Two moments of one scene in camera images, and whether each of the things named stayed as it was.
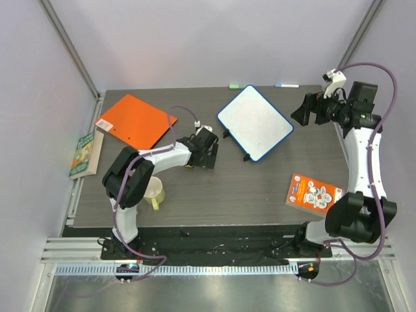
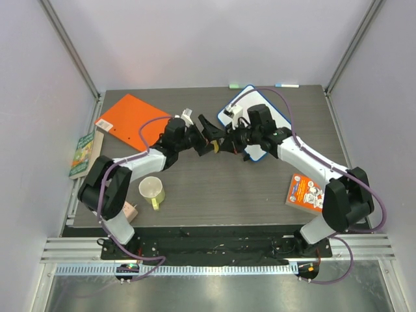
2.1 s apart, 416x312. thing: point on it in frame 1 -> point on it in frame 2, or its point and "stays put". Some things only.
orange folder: (136, 121) stays put
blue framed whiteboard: (255, 123) stays put
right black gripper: (316, 107) -> (232, 143)
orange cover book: (312, 195) stays put
